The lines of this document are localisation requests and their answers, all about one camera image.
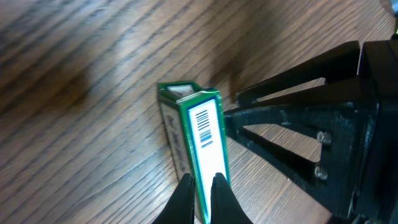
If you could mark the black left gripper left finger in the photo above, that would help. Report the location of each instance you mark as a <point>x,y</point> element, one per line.
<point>180,208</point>

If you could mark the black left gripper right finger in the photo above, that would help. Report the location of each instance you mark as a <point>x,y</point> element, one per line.
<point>225,207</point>

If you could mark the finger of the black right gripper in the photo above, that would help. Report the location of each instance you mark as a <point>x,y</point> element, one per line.
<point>321,149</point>

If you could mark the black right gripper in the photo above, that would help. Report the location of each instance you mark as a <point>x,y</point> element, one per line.
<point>374,178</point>

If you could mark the green axe brand box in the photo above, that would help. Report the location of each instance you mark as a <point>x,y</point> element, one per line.
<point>193,120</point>

